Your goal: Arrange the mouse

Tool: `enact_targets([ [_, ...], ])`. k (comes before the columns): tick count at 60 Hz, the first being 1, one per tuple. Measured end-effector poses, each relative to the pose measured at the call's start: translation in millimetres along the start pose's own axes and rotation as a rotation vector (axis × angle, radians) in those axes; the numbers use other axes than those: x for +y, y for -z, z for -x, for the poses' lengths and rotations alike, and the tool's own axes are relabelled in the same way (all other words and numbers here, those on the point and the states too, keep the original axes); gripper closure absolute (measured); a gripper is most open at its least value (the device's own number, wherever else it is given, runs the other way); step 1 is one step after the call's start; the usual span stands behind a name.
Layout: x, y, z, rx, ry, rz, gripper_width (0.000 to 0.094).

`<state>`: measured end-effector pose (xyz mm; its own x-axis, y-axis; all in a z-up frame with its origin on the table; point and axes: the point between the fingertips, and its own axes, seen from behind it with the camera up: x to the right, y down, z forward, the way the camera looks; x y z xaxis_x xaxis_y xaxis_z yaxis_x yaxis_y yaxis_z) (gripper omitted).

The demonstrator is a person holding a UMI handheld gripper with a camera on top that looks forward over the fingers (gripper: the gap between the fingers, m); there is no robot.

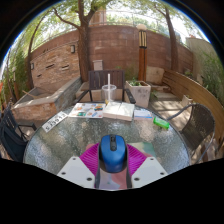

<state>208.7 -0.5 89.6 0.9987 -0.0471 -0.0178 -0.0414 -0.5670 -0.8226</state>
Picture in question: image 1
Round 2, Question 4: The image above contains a wooden garden lamp post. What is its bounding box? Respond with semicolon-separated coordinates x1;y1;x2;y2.
135;23;148;82

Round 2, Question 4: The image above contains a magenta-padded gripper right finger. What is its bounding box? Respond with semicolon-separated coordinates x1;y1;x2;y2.
125;143;169;190

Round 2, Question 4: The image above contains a curved wooden bench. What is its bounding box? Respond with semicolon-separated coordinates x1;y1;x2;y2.
162;69;224;148

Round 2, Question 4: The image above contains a small green box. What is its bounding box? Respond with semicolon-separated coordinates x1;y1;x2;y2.
152;116;171;130

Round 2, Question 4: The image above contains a black slatted rocking chair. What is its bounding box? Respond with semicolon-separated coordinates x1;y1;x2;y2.
0;104;38;163

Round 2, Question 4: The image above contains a grey wall utility box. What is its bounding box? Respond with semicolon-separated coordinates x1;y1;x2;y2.
92;59;104;72

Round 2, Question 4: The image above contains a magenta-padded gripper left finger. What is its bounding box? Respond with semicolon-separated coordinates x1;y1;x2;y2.
56;142;102;190

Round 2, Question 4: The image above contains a colourful picture sheet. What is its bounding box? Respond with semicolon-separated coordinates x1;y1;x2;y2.
68;102;107;119

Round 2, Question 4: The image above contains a dark wooden slatted chair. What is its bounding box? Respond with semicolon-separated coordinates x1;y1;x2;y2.
75;69;137;105

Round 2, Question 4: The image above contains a clear plastic cup with straw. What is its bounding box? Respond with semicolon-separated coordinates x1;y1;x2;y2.
101;73;118;105

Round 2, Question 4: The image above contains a slim leaning tree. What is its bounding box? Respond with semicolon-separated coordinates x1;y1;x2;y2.
154;3;183;72

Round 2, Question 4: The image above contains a thick forked tree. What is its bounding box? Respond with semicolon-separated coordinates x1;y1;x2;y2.
53;0;111;83

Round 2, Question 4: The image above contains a brown wicker metal chair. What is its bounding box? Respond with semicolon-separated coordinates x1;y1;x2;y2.
166;102;216;164

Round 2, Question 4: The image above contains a small blue white booklet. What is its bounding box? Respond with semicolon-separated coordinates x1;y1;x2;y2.
133;109;154;122

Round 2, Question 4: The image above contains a blue and black computer mouse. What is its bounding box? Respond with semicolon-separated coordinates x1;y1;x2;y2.
98;133;128;174

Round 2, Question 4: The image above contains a floral pastel mouse pad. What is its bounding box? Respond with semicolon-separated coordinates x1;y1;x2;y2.
83;141;158;191

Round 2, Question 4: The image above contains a beige concrete planter box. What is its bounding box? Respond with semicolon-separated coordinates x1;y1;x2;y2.
124;78;152;109

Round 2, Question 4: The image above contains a stone raised garden bed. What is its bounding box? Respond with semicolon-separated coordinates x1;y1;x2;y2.
11;76;83;123

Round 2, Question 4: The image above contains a white open book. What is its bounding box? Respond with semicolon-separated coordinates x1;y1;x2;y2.
102;100;136;122

